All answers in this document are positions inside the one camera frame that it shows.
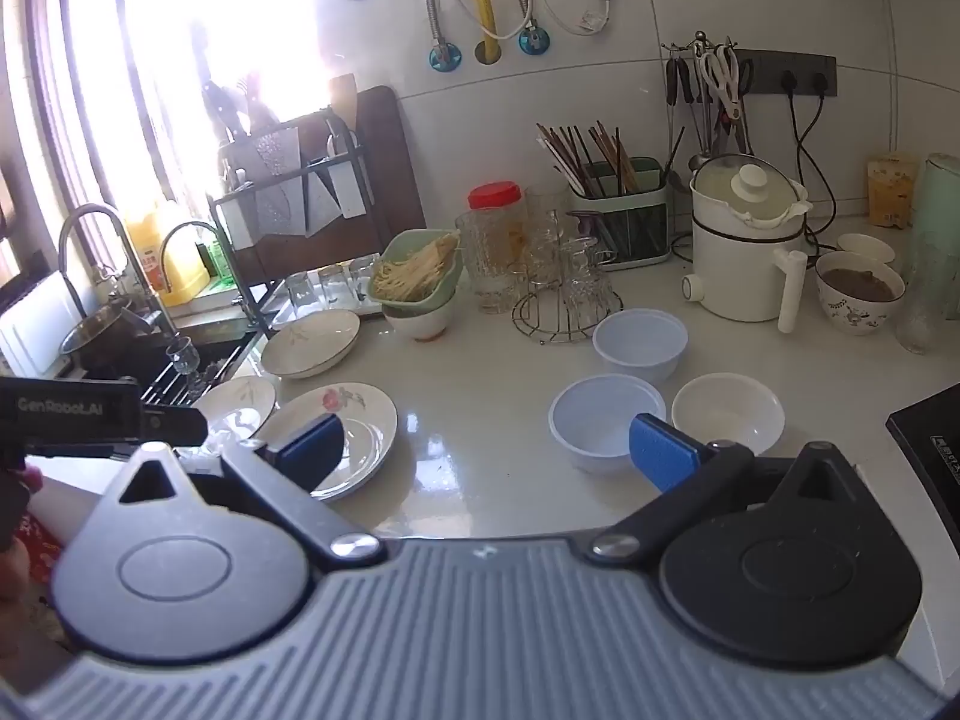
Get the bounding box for white ceramic bowl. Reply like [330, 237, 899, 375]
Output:
[670, 372, 786, 455]

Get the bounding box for leaf pattern plate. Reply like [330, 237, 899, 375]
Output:
[194, 376, 277, 439]
[260, 310, 361, 379]

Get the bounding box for rose pattern white plate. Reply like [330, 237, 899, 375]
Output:
[256, 382, 398, 500]

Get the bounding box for translucent plastic bowl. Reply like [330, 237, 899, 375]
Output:
[548, 374, 665, 475]
[592, 309, 688, 383]

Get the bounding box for steel kitchen faucet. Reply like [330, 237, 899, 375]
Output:
[56, 202, 182, 338]

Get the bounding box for kitchen scissors on hook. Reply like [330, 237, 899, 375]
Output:
[700, 44, 742, 122]

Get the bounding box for person left hand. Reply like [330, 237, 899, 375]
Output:
[0, 463, 47, 616]

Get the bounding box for steel pot in sink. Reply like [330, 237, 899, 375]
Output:
[60, 299, 164, 372]

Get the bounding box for leaf pattern plate by rack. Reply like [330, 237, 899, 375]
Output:
[260, 310, 361, 379]

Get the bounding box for black sink drain rack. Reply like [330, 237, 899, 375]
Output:
[132, 333, 259, 406]

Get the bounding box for stemmed glass on sink rack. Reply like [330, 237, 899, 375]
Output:
[166, 335, 200, 377]

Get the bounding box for white drip tray with glasses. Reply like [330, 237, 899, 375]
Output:
[270, 254, 382, 330]

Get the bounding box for yellow detergent bottle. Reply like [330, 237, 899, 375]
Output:
[124, 203, 210, 307]

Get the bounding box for white bowl under strainer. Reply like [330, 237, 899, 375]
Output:
[382, 296, 455, 343]

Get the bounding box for green dish soap bottle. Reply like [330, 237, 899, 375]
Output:
[197, 241, 235, 284]

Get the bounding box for green strainer with noodles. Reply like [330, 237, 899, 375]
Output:
[368, 229, 464, 316]

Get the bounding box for black induction cooktop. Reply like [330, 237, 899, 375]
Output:
[885, 383, 960, 523]

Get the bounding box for patterned bowl with brown food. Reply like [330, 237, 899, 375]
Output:
[814, 250, 907, 337]

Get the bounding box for white electric cooking pot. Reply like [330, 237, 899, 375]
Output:
[682, 154, 812, 333]

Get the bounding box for dark wooden cutting board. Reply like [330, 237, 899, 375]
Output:
[236, 86, 427, 284]

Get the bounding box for small white bowl behind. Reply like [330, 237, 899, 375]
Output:
[836, 232, 896, 265]

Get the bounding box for green chopstick holder caddy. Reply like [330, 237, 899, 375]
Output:
[537, 121, 674, 270]

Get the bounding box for tall clear glass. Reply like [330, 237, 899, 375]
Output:
[895, 234, 949, 355]

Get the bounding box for red lid plastic jar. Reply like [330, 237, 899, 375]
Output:
[455, 181, 526, 314]

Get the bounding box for mint green kettle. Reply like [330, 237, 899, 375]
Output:
[905, 153, 958, 320]

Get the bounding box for yellow sponge pack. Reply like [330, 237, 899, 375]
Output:
[867, 153, 919, 229]

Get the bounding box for wire glass holder rack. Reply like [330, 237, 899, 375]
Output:
[511, 210, 625, 346]

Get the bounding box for yellow gas hose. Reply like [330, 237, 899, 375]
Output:
[455, 0, 503, 62]

